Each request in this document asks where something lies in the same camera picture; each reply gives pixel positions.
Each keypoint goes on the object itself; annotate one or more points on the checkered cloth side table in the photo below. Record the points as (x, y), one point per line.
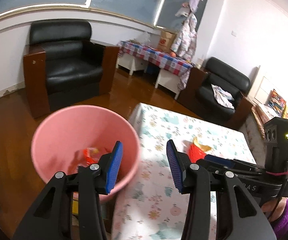
(173, 73)

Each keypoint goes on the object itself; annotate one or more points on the clear plastic bag on table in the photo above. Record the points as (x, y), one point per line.
(143, 39)

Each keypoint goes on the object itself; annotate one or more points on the right human hand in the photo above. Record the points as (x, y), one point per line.
(274, 208)

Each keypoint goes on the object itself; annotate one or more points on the yellow picture book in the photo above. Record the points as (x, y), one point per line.
(75, 204)

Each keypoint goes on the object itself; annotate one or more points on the brown cardboard box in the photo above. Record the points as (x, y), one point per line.
(165, 41)

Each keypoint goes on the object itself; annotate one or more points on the hanging floral child jacket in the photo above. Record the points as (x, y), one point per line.
(184, 45)

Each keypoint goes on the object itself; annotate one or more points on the red mesh net bag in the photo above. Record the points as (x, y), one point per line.
(86, 157)

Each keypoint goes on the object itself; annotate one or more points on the pink plastic trash bucket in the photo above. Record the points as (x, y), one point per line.
(59, 140)

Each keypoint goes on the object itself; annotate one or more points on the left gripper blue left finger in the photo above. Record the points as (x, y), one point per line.
(109, 165)

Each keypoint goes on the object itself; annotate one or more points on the orange fruit peel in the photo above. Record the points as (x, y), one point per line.
(204, 148)

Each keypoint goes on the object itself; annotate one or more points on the red foam fruit net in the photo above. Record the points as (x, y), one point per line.
(195, 153)

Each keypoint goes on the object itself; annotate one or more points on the left black leather armchair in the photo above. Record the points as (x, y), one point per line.
(64, 66)

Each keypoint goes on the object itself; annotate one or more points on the black leather armchair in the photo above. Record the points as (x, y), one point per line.
(198, 95)
(64, 66)

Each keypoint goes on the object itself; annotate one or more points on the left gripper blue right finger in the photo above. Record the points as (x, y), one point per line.
(178, 163)

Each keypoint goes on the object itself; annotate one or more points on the white bed headboard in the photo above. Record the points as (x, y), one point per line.
(261, 88)

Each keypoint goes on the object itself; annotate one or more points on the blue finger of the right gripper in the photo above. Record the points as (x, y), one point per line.
(232, 163)
(252, 180)

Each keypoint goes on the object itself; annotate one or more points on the cloth on right armchair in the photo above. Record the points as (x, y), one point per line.
(224, 98)

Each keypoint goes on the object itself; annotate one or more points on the drink cup with straw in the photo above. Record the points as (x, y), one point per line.
(199, 63)

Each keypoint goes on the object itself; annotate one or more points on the right black leather armchair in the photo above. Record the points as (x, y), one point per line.
(198, 95)

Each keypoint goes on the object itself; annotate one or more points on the colourful pillow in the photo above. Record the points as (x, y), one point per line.
(277, 103)

